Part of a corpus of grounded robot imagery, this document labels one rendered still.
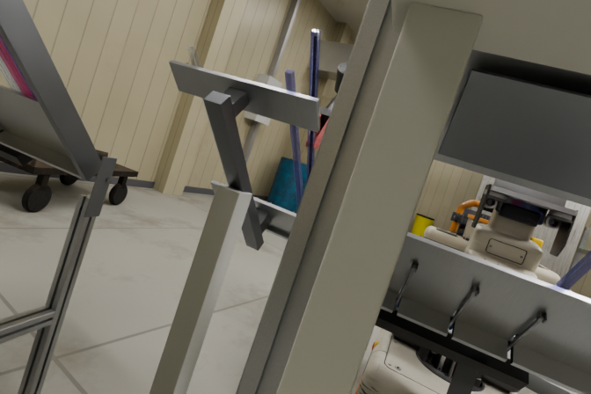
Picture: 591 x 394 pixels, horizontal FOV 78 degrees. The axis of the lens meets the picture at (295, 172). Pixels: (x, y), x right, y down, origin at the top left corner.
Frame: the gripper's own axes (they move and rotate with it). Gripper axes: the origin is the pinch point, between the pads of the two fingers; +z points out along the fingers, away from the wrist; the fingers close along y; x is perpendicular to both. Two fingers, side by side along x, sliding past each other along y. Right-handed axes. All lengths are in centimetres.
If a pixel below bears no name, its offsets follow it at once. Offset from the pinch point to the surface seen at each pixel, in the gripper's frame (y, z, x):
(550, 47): 28, 37, -45
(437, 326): 37.0, 15.0, 21.1
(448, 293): 36.1, 11.4, 14.0
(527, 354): 53, 12, 22
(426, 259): 30.1, 11.5, 6.6
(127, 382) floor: -42, 50, 89
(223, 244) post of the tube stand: -8.4, 23.5, 14.5
